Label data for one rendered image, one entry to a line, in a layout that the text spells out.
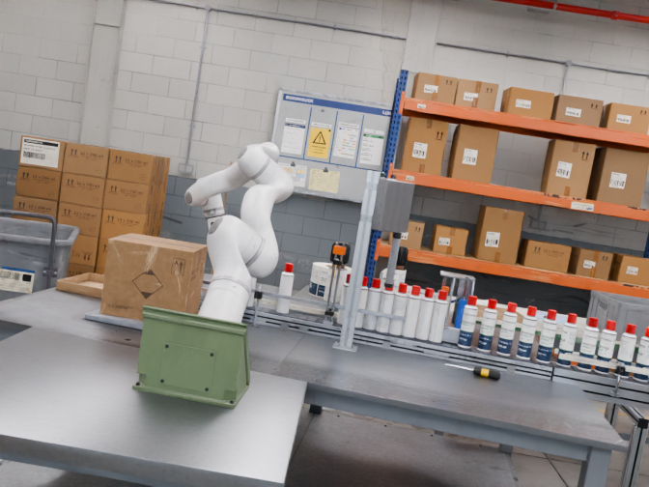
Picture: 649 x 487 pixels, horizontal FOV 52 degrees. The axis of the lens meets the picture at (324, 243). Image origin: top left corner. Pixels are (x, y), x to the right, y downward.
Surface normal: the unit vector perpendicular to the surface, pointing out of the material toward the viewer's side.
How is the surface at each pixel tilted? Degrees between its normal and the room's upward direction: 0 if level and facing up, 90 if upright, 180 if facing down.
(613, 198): 91
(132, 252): 90
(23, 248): 93
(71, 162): 90
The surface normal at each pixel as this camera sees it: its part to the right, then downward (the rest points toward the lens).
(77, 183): 0.04, 0.10
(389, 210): 0.72, 0.18
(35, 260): 0.26, 0.20
